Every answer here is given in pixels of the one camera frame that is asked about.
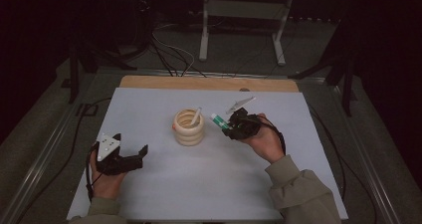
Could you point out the metal floor rail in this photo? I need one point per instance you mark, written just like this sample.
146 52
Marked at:
373 171
36 167
232 74

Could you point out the person's right hand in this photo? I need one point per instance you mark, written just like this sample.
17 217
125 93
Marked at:
268 144

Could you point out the white table cover sheet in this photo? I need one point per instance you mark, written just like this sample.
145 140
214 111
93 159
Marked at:
199 184

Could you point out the green and white glue stick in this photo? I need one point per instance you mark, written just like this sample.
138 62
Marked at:
219 120

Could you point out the black tripod stand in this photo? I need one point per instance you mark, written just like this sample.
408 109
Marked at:
347 91
73 78

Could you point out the person's left hand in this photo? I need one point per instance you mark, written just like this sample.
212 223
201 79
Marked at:
106 185

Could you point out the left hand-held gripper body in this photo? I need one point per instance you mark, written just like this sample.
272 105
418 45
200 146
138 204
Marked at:
116 164

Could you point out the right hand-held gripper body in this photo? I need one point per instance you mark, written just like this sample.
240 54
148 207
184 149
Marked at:
249 126

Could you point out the grey metal stand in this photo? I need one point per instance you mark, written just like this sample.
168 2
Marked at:
245 9

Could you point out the white pen with clear end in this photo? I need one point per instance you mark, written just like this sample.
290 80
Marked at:
195 116

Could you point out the cream ringed pen holder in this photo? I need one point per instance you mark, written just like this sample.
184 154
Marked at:
199 134

